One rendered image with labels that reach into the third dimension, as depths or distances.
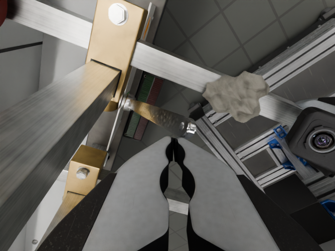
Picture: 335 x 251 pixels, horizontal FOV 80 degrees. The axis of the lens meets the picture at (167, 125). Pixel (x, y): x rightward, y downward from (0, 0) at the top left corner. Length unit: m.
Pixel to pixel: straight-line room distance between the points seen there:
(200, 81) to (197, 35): 0.87
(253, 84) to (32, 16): 0.27
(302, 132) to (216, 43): 0.97
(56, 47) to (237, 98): 0.43
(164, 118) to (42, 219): 0.84
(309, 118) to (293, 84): 0.90
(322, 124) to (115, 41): 0.22
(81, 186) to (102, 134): 0.15
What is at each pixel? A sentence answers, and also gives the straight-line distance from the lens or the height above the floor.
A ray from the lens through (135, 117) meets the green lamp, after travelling 0.47.
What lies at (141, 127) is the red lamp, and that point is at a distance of 0.48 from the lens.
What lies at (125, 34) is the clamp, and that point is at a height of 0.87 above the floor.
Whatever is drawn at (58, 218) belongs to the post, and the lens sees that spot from 0.39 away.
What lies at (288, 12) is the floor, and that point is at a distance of 1.26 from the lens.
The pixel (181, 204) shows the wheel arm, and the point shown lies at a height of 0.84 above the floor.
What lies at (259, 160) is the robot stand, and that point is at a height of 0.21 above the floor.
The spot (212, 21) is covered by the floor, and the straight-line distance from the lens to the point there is 1.14.
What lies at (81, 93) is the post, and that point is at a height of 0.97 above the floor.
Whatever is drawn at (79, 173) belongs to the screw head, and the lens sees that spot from 0.37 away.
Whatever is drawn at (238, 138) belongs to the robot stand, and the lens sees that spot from 1.13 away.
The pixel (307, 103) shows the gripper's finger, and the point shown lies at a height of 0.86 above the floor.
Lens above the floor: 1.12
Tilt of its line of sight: 62 degrees down
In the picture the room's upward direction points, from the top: 180 degrees clockwise
